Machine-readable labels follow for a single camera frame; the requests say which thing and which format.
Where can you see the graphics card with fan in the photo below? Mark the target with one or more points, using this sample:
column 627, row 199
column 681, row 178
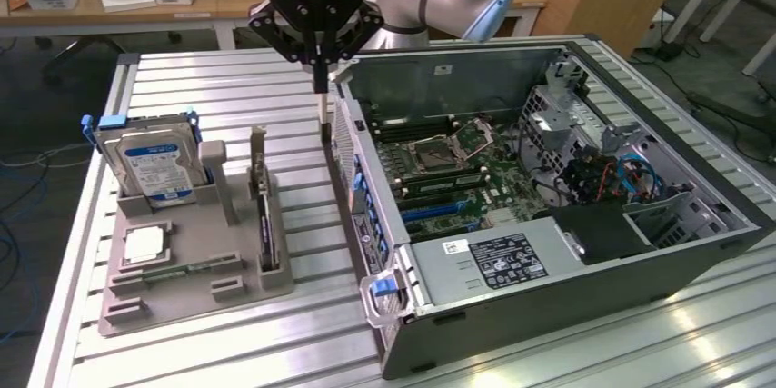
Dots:
column 264, row 224

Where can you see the metal socket cover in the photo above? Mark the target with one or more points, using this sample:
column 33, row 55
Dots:
column 476, row 133

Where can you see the CPU socket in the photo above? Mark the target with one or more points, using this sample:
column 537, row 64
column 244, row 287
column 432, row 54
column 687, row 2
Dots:
column 433, row 156

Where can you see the green RAM stick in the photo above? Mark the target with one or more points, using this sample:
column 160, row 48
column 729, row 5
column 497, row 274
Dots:
column 443, row 182
column 181, row 268

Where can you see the green motherboard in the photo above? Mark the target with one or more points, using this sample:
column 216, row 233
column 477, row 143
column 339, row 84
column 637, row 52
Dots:
column 503, row 179

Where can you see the perforated metal drive cage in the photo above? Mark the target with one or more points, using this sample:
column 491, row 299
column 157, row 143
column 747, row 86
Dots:
column 576, row 124

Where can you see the blue expansion slot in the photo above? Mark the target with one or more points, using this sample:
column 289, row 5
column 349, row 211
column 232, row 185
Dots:
column 436, row 211

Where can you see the silver CPU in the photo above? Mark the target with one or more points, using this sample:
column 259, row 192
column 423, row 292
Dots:
column 147, row 245

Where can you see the grey parts rack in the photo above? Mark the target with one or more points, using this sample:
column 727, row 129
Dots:
column 193, row 270

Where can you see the grey power supply unit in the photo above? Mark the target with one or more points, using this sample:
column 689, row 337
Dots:
column 448, row 279

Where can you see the black plastic shroud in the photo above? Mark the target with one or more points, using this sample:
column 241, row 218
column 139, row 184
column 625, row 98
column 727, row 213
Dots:
column 600, row 233

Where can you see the grey metal disk bay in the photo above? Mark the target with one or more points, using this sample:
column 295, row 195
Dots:
column 672, row 215

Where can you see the black open PC case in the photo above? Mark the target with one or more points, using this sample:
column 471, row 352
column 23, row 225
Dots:
column 545, row 315

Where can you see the hard disk with blue bracket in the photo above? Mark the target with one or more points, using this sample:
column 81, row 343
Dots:
column 155, row 165

